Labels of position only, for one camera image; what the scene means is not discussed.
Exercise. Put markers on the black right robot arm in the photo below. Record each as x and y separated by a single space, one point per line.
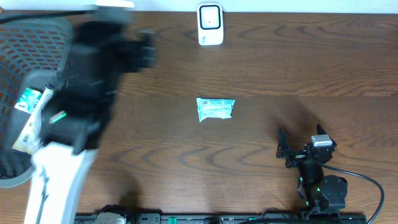
322 192

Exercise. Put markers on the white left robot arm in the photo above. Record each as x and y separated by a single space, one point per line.
76 116

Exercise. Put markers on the white blue snack bag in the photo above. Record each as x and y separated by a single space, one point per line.
32 126

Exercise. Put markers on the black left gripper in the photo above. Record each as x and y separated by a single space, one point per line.
144 54

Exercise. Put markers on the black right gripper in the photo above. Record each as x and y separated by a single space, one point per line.
296 156

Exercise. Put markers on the green wet wipe packet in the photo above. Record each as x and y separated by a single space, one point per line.
214 108

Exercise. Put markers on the green tissue box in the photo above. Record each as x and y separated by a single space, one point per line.
28 100

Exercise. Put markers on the black mounting rail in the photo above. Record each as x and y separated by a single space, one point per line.
270 217

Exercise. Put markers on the dark grey plastic basket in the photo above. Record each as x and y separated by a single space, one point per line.
33 51

